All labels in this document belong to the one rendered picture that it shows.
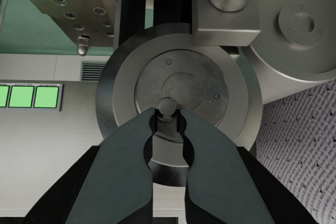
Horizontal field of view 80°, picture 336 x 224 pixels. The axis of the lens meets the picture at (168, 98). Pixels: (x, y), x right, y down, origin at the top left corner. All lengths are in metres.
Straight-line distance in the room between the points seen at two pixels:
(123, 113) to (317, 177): 0.25
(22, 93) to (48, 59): 2.89
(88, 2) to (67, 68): 2.88
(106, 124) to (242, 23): 0.14
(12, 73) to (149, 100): 3.55
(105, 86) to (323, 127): 0.25
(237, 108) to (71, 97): 0.45
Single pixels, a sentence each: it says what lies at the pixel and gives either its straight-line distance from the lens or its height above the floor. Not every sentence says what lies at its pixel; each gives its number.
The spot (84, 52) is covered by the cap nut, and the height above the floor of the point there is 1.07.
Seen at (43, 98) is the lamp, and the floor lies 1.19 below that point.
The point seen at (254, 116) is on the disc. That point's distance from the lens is 0.19.
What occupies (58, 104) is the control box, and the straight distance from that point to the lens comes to 0.56.
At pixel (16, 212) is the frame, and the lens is 0.62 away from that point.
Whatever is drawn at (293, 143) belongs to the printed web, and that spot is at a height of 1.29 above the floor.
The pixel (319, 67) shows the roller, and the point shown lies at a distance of 0.24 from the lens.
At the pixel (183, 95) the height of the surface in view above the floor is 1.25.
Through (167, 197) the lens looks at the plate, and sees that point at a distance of 0.52.
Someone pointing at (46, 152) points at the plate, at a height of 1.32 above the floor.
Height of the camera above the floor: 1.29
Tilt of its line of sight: 12 degrees down
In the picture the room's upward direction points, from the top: 179 degrees counter-clockwise
